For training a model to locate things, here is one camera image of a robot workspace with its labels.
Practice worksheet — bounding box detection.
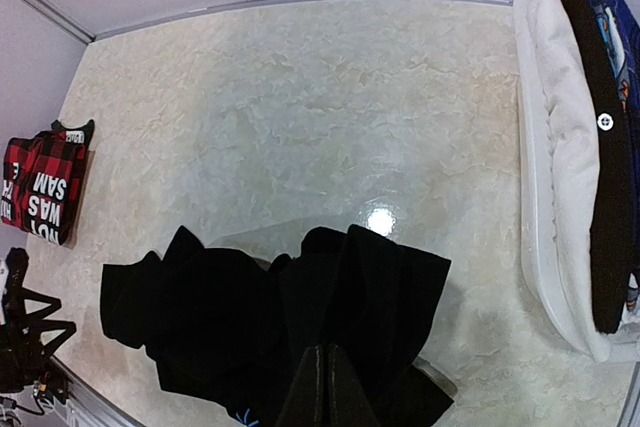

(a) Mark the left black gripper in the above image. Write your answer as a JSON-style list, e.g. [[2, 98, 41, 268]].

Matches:
[[0, 246, 78, 393]]

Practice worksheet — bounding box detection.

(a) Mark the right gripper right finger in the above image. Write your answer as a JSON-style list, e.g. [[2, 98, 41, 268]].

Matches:
[[327, 345, 379, 427]]

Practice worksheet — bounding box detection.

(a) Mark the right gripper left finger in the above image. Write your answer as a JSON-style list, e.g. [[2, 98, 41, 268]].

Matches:
[[287, 346, 330, 427]]

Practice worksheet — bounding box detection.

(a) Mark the black t-shirt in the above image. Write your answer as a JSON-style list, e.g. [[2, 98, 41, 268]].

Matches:
[[100, 225, 452, 426]]

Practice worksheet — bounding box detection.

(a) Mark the blue plaid shirt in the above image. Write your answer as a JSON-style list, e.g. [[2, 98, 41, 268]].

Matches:
[[585, 0, 639, 333]]

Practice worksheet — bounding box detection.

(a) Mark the white laundry basket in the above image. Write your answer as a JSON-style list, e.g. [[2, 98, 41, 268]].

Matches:
[[513, 0, 639, 362]]

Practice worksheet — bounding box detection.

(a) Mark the red plaid folded shirt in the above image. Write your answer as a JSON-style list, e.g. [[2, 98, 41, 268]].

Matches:
[[1, 120, 95, 246]]

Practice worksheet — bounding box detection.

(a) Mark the white towel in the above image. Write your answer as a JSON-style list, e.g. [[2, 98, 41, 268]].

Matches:
[[527, 0, 611, 362]]

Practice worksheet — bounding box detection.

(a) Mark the black garment in basket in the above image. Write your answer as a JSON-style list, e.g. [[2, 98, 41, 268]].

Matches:
[[561, 0, 634, 334]]

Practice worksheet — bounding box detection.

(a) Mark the aluminium front rail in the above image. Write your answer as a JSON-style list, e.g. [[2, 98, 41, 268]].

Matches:
[[29, 357, 142, 427]]

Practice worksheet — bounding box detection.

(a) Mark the left wall metal profile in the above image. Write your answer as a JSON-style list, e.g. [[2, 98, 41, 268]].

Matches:
[[20, 0, 96, 45]]

